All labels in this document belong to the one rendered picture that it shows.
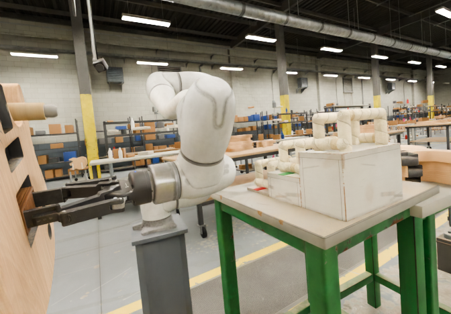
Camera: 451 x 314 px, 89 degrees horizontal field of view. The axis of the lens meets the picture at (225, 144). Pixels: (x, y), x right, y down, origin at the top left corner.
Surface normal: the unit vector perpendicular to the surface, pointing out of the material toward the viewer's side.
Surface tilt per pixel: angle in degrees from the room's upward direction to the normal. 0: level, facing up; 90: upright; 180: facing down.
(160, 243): 90
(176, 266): 90
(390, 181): 90
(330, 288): 90
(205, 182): 119
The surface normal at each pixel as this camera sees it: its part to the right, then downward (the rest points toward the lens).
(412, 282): -0.89, 0.11
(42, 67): 0.49, 0.00
